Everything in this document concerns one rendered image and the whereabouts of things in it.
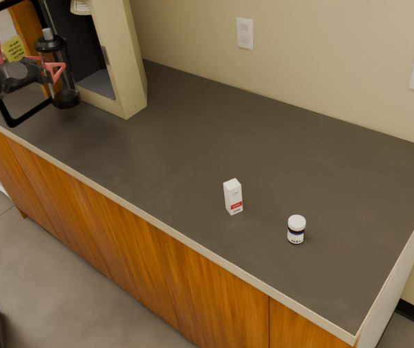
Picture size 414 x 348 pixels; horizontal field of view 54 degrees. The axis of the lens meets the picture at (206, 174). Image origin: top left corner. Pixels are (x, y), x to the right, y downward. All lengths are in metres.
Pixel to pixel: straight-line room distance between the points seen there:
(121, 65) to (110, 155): 0.32
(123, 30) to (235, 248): 0.84
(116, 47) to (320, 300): 1.03
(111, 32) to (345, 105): 0.83
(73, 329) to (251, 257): 1.31
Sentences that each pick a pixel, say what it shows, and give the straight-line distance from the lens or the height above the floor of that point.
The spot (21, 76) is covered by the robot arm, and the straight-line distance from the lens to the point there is 1.36.
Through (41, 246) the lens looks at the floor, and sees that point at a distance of 2.58.
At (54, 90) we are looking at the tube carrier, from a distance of 1.53.
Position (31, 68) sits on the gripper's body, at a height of 1.23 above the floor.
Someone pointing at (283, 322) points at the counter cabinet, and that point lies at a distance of 1.17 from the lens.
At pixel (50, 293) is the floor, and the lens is 2.35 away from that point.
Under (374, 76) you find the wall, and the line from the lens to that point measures 1.41.
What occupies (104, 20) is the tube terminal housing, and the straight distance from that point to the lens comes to 1.44.
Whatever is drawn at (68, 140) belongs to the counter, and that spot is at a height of 0.94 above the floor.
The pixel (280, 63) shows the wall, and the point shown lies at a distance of 1.55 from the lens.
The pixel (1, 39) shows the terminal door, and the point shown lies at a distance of 1.59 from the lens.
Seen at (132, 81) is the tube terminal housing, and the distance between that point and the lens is 1.56.
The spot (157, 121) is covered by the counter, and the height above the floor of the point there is 0.94.
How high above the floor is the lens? 1.79
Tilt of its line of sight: 42 degrees down
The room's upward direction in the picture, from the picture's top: 8 degrees counter-clockwise
